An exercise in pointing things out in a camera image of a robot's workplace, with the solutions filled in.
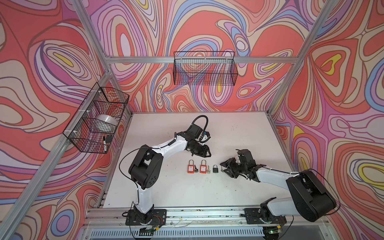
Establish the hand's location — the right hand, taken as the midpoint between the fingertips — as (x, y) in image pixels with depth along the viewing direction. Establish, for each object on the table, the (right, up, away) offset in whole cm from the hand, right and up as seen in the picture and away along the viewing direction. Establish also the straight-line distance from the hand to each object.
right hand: (221, 168), depth 89 cm
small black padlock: (-4, -1, +1) cm, 4 cm away
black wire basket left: (-67, +25, -16) cm, 73 cm away
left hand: (-7, +9, -2) cm, 12 cm away
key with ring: (-16, -1, 0) cm, 16 cm away
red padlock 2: (-18, +1, +1) cm, 18 cm away
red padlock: (-11, 0, 0) cm, 11 cm away
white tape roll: (-59, +27, -18) cm, 67 cm away
